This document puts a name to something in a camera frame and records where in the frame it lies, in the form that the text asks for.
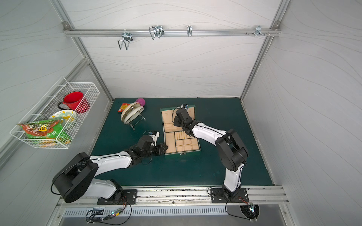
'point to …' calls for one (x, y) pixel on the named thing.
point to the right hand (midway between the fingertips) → (177, 117)
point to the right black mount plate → (217, 196)
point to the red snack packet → (123, 106)
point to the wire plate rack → (130, 125)
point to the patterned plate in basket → (67, 116)
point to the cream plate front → (133, 114)
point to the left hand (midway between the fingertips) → (166, 148)
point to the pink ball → (141, 101)
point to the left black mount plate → (129, 197)
